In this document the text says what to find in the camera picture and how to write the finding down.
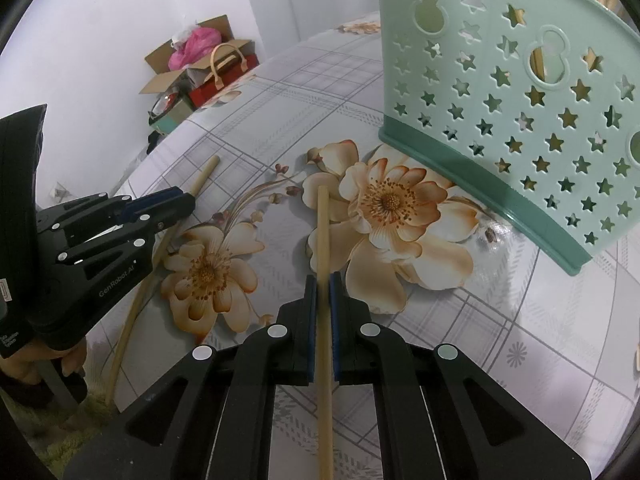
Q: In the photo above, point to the pink plastic bag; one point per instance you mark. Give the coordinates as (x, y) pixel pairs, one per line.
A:
(197, 45)

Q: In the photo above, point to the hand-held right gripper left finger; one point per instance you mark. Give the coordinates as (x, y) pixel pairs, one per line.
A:
(311, 330)

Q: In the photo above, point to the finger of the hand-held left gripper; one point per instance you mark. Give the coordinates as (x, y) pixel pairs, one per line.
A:
(170, 212)
(150, 199)

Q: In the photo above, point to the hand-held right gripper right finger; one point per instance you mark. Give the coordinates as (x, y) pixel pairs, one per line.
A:
(336, 330)

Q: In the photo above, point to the green plastic utensil holder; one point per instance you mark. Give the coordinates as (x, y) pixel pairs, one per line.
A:
(395, 5)

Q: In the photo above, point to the open cardboard box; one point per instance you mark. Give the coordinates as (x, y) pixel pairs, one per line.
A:
(160, 57)

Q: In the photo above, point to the small black object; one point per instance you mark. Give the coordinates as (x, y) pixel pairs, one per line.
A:
(153, 142)

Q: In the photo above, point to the red gift bag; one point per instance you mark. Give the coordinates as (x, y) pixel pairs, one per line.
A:
(207, 94)

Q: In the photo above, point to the glass pot lid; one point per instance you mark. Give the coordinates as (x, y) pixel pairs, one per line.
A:
(165, 101)

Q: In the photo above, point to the person's left hand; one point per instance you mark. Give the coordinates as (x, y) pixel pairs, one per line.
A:
(75, 360)

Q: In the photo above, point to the teal cardboard box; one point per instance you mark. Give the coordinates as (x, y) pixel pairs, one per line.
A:
(172, 121)

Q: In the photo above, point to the green shaggy rug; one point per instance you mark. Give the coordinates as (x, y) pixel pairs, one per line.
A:
(75, 435)

